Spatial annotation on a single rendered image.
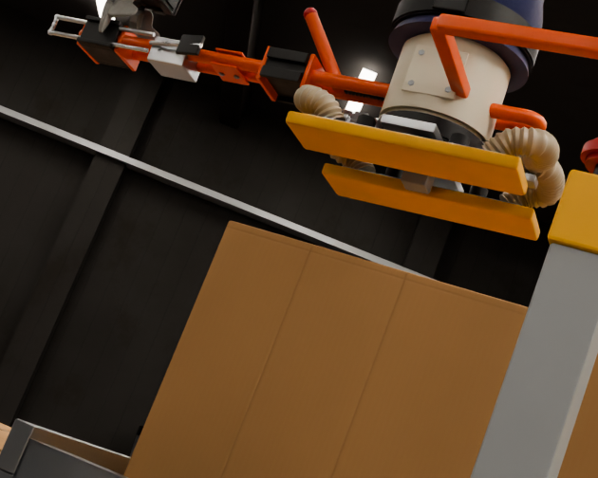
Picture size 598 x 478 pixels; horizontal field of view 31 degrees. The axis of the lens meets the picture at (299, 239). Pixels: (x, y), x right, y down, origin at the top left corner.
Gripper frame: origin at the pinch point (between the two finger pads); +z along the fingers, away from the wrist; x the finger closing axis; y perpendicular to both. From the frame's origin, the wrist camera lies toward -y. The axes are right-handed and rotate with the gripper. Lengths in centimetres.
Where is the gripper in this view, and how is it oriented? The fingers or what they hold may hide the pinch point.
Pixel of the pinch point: (112, 41)
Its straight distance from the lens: 190.0
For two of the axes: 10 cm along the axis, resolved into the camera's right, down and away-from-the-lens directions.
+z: -3.6, 9.1, -2.1
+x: 3.1, 3.3, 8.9
